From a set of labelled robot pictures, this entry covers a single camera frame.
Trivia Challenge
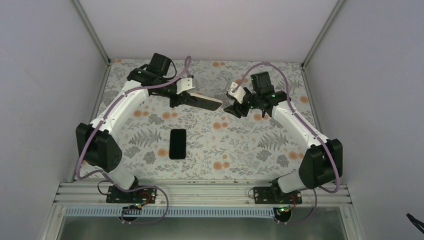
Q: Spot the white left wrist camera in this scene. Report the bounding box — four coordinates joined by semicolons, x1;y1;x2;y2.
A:
175;77;196;95

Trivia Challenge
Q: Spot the grey slotted cable duct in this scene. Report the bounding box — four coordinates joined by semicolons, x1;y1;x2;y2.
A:
65;206;275;219

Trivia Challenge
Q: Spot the aluminium front rail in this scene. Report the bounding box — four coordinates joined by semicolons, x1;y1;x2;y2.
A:
53;179;353;207

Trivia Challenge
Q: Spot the aluminium corner post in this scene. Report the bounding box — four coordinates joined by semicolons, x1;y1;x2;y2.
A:
301;0;345;71
72;0;112;70

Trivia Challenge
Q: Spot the black phone on mat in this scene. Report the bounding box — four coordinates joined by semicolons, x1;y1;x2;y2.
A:
169;128;187;160

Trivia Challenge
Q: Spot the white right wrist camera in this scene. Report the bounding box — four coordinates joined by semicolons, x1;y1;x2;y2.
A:
226;82;247;104

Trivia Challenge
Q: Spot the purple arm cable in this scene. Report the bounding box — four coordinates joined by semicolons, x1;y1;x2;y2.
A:
231;61;342;226
75;55;193;225

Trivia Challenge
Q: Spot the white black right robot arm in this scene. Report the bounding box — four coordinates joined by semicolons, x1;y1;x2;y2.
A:
224;71;343;204

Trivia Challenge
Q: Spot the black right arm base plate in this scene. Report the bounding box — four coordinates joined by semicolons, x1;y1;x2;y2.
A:
247;186;303;205

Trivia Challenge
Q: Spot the floral patterned table mat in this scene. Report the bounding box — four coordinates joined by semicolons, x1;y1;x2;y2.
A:
116;60;314;180

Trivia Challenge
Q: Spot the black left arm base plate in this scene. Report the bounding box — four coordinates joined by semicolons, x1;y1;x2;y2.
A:
105;186;157;204

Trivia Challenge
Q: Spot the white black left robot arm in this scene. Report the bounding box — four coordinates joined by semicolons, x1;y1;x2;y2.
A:
75;53;194;203

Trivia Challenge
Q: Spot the cream phone case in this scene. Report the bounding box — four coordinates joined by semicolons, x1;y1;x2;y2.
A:
190;93;223;112

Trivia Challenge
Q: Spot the left aluminium corner post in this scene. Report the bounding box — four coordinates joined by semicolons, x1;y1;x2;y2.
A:
72;0;112;70

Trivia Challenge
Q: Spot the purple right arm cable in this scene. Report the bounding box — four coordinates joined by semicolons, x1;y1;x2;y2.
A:
231;61;342;226

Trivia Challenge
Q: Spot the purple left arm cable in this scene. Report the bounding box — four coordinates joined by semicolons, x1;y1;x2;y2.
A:
75;55;193;225

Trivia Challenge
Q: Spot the black object at edge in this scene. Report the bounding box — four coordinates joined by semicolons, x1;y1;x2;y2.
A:
406;213;424;234

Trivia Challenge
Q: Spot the right aluminium corner post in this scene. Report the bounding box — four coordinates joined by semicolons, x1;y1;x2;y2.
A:
301;0;345;71

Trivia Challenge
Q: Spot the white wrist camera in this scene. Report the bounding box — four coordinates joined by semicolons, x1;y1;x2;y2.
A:
175;77;196;95
226;82;247;104

